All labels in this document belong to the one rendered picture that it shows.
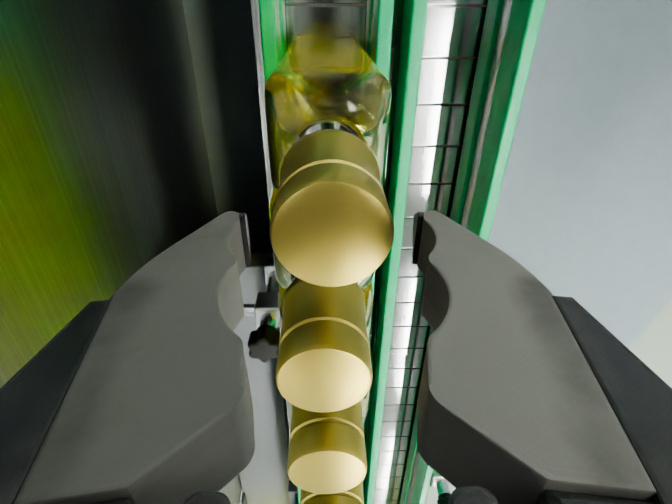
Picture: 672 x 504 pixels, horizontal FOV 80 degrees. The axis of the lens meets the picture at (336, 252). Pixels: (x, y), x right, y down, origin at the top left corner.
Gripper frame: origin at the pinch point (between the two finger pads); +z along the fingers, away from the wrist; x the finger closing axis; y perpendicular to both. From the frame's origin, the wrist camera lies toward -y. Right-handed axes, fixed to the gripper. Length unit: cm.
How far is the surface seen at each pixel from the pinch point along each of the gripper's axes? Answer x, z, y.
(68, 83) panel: -12.0, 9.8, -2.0
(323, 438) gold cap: -0.3, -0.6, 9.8
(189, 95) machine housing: -15.1, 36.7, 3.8
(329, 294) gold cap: -0.1, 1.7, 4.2
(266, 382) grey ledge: -8.5, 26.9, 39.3
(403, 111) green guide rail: 5.3, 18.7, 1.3
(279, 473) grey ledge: -8, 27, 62
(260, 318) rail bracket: -6.3, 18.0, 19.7
